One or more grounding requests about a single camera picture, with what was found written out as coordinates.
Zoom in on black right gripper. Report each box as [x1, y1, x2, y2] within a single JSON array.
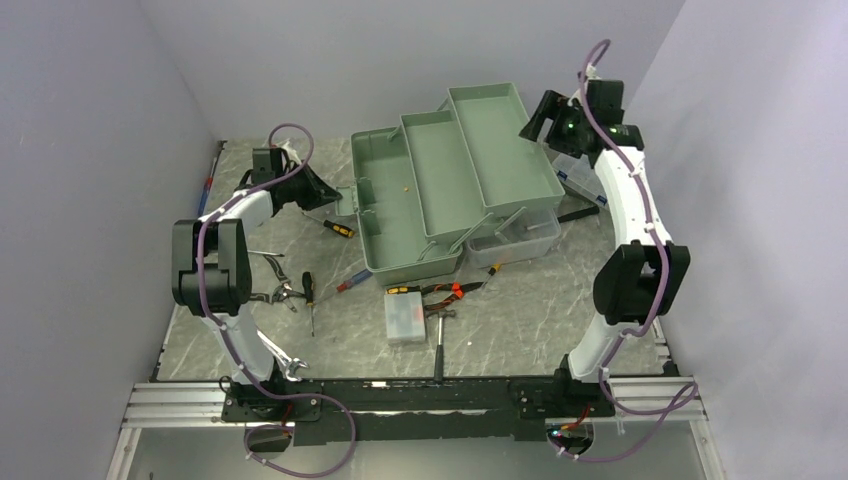
[[519, 91, 592, 160]]

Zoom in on yellow black handled screwdriver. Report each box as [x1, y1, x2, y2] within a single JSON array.
[[302, 212, 356, 239]]

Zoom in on green toolbox with clear lid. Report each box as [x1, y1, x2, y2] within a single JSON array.
[[336, 83, 564, 286]]

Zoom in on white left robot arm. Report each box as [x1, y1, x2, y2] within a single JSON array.
[[171, 145, 342, 420]]

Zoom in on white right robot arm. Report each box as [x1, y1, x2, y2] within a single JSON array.
[[519, 80, 691, 415]]

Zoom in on clear compartment organizer box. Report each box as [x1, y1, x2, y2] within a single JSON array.
[[544, 147, 608, 209]]

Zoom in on small claw hammer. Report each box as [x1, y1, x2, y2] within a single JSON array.
[[524, 206, 601, 232]]

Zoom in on small clear screw box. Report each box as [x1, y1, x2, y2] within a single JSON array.
[[384, 291, 426, 345]]

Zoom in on orange black long nose pliers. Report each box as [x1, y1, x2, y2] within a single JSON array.
[[386, 282, 484, 312]]

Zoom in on silver combination wrench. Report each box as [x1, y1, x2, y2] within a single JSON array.
[[258, 330, 309, 382]]

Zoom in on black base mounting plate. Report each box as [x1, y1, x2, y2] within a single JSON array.
[[221, 372, 615, 446]]

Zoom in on blue red handled screwdriver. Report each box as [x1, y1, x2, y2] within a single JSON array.
[[317, 269, 373, 303]]

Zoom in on black handled pliers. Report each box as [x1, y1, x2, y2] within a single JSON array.
[[249, 254, 300, 313]]

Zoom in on blue red tool at wall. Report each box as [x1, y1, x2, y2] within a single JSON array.
[[196, 140, 226, 216]]

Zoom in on black handled hammer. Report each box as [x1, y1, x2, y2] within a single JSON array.
[[425, 309, 457, 384]]

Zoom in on orange handled screwdriver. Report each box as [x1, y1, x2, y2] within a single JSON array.
[[481, 264, 501, 288]]

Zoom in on aluminium frame rail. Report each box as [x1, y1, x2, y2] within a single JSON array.
[[107, 376, 690, 479]]

